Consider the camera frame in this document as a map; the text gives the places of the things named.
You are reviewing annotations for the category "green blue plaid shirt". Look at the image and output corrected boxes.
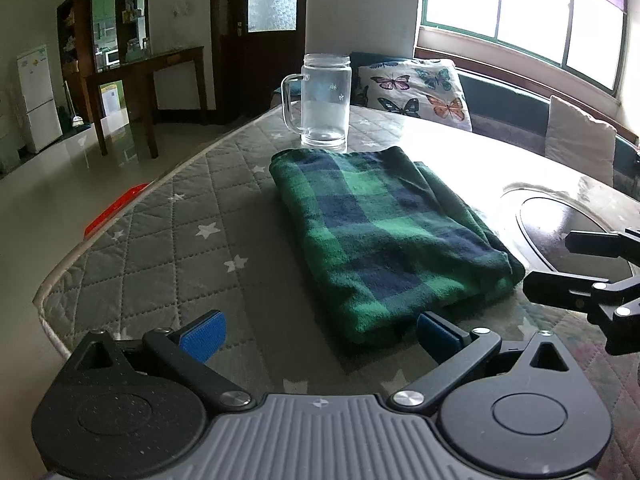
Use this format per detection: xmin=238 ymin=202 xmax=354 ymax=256
xmin=269 ymin=146 xmax=525 ymax=344

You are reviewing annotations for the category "beige square cushion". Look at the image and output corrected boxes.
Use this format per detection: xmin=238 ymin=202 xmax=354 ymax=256
xmin=544 ymin=96 xmax=617 ymax=186

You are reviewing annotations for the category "blue sofa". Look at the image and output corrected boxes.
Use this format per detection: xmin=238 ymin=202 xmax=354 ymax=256
xmin=350 ymin=52 xmax=639 ymax=200

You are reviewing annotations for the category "grey quilted star table cover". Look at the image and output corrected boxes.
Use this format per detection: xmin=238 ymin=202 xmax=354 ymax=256
xmin=31 ymin=101 xmax=640 ymax=480

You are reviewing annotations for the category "red plastic object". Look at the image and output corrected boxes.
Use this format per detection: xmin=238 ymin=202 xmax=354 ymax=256
xmin=84 ymin=182 xmax=149 ymax=240

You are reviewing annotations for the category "butterfly print pillow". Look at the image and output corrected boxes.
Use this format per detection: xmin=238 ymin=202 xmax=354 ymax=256
xmin=355 ymin=58 xmax=472 ymax=131

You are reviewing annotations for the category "green framed window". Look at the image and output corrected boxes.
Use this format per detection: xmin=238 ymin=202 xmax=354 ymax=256
xmin=422 ymin=0 xmax=627 ymax=94

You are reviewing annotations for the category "white refrigerator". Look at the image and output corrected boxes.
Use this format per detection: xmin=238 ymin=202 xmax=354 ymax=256
xmin=17 ymin=46 xmax=63 ymax=154

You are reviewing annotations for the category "clear glass mug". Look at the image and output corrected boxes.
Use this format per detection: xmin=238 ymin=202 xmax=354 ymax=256
xmin=280 ymin=53 xmax=352 ymax=152

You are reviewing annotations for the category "dark wooden side table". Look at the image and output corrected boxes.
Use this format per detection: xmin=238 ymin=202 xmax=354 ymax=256
xmin=84 ymin=47 xmax=210 ymax=158

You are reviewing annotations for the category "dark wooden display cabinet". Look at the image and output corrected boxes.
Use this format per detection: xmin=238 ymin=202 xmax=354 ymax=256
xmin=56 ymin=0 xmax=149 ymax=122

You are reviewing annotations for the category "dark wooden door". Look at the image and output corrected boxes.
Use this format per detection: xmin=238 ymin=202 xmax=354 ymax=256
xmin=210 ymin=0 xmax=306 ymax=122

